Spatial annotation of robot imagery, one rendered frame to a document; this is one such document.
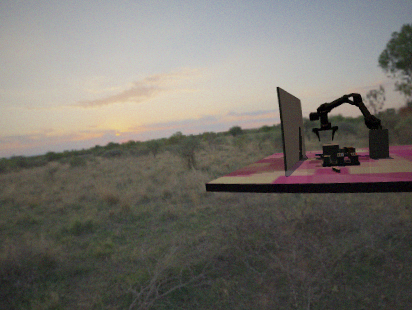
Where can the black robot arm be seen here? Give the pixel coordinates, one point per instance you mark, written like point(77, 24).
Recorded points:
point(370, 121)

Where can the tan flat board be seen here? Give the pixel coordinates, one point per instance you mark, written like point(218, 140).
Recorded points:
point(291, 128)

